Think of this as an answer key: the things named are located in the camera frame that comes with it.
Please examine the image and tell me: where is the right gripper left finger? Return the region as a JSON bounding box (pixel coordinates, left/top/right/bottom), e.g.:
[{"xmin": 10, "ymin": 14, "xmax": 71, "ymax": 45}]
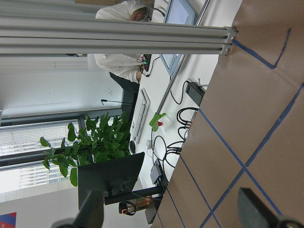
[{"xmin": 73, "ymin": 190, "xmax": 104, "ymax": 227}]

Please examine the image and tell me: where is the person in white shirt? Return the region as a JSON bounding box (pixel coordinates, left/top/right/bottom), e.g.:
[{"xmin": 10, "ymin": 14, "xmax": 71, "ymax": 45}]
[{"xmin": 94, "ymin": 0, "xmax": 149, "ymax": 85}]

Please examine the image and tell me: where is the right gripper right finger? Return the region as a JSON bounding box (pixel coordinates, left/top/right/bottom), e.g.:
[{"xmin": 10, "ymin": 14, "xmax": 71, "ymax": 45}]
[{"xmin": 237, "ymin": 188, "xmax": 281, "ymax": 228}]

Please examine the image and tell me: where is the reacher grabber tool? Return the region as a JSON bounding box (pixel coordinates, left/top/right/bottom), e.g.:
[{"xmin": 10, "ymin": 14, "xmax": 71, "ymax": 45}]
[{"xmin": 149, "ymin": 0, "xmax": 211, "ymax": 132}]

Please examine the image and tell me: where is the green potted plant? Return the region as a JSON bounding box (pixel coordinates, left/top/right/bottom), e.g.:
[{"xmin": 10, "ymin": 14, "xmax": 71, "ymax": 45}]
[{"xmin": 40, "ymin": 112, "xmax": 131, "ymax": 187}]

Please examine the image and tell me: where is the black monitor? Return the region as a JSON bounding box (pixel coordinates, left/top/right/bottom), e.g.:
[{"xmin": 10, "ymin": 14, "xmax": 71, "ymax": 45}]
[{"xmin": 77, "ymin": 152, "xmax": 145, "ymax": 208}]

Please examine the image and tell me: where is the aluminium frame post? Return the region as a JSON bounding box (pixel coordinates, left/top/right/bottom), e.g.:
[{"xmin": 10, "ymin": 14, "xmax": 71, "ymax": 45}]
[{"xmin": 0, "ymin": 16, "xmax": 237, "ymax": 55}]

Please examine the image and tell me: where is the black power adapter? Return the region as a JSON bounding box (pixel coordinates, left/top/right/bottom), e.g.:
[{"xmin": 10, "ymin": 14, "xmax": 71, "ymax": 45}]
[{"xmin": 186, "ymin": 81, "xmax": 205, "ymax": 106}]

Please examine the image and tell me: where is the white keyboard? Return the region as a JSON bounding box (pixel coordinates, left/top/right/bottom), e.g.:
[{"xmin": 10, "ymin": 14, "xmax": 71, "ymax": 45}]
[{"xmin": 130, "ymin": 88, "xmax": 150, "ymax": 144}]

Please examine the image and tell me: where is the black usb hub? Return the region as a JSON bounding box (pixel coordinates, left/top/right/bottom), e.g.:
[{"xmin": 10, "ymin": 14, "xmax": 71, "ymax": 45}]
[{"xmin": 150, "ymin": 159, "xmax": 169, "ymax": 192}]

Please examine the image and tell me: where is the teach pendant tablet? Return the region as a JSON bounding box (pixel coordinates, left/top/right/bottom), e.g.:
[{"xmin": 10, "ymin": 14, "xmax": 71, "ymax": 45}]
[{"xmin": 160, "ymin": 0, "xmax": 196, "ymax": 75}]

